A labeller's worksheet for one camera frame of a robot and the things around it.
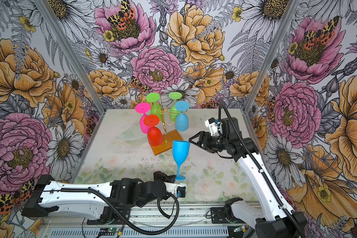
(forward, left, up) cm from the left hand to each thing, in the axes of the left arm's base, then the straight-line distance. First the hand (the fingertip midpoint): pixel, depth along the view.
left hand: (170, 175), depth 68 cm
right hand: (+9, -11, +8) cm, 17 cm away
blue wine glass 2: (+28, -6, +6) cm, 29 cm away
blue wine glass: (+7, -5, +9) cm, 12 cm away
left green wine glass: (+35, +9, +7) cm, 37 cm away
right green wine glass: (+35, -1, +5) cm, 35 cm away
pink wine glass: (+29, +14, +14) cm, 36 cm away
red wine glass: (+19, +9, +4) cm, 22 cm away
